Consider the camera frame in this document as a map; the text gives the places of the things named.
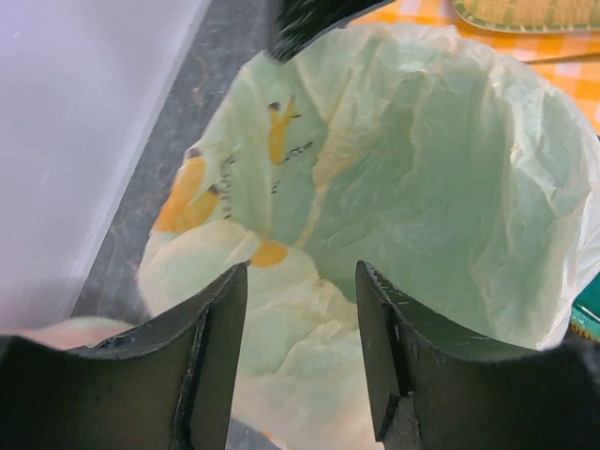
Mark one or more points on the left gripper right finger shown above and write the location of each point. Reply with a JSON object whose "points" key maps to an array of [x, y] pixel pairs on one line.
{"points": [[434, 384]]}

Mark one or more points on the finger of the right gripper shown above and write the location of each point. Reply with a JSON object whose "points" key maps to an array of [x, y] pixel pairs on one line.
{"points": [[292, 25]]}

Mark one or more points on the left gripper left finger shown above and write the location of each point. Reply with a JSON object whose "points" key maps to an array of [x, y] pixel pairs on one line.
{"points": [[165, 384]]}

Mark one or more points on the orange plastic trash bag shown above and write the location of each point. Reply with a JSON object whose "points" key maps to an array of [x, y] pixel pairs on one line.
{"points": [[464, 176]]}

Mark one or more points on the square green ceramic plate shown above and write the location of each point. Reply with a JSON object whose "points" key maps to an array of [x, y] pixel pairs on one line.
{"points": [[585, 316]]}

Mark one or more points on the woven bamboo basket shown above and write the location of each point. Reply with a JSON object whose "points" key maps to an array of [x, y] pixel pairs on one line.
{"points": [[530, 16]]}

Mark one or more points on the yellow checkered cloth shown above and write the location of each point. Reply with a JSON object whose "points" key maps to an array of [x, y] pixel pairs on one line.
{"points": [[570, 62]]}

